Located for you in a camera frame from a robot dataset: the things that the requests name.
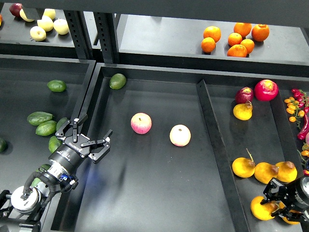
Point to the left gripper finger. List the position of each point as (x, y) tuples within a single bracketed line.
[(96, 150), (68, 132)]

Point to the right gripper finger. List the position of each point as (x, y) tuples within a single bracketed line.
[(274, 191), (290, 216)]

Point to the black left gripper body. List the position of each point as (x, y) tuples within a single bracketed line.
[(70, 155)]

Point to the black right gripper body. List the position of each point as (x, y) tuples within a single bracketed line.
[(296, 194)]

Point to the long green avocado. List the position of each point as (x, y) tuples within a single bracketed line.
[(41, 169)]

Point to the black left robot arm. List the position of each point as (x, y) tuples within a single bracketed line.
[(21, 210)]

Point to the light green avocado pile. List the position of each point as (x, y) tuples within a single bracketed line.
[(46, 128)]

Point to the green avocado left tray top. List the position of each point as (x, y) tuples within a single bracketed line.
[(57, 85)]

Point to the green avocado tray corner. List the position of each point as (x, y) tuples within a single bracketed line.
[(117, 81)]

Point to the dark avocado left edge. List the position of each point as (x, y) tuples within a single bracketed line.
[(3, 144)]

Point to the yellow pear upper right tray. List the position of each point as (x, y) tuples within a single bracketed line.
[(243, 111)]

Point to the pale yellow pear front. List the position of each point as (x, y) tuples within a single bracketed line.
[(37, 33)]

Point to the pale yellow pear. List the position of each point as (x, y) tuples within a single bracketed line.
[(51, 13), (46, 23), (37, 33), (61, 26)]

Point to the pale yellow pear right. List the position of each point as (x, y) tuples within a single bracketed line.
[(61, 26)]

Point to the pale yellow pear middle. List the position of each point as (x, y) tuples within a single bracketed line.
[(46, 23)]

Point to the pale yellow pear back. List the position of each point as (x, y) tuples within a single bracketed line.
[(51, 13)]

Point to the pale yellow pear hidden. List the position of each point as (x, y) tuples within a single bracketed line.
[(24, 17)]

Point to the pink red apple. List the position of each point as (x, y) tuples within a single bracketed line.
[(141, 123)]

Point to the red chili pepper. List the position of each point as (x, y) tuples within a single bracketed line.
[(305, 129)]

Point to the pale pink apple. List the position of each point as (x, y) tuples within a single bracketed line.
[(180, 135)]

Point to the cherry tomato bunch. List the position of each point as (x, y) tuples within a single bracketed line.
[(297, 105)]

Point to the black centre tray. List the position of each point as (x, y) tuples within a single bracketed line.
[(146, 183)]

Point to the bright red apple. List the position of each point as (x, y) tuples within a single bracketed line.
[(266, 90)]

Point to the dark red apple right tray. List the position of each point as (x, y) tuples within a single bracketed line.
[(243, 95)]

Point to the dark red apple on shelf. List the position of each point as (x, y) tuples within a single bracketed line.
[(15, 9)]

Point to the orange front bottom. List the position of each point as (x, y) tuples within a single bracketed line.
[(237, 50)]

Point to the orange lower right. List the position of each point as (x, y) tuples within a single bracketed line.
[(248, 44)]

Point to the orange far left bottom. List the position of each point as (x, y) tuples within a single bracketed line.
[(208, 44)]

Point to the small orange middle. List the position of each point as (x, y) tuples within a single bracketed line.
[(234, 39)]

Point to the orange top right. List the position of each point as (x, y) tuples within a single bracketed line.
[(260, 32)]

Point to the dark avocado near tray wall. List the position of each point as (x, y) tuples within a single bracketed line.
[(60, 122)]

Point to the black shelf upright post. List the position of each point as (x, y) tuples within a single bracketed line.
[(106, 34)]

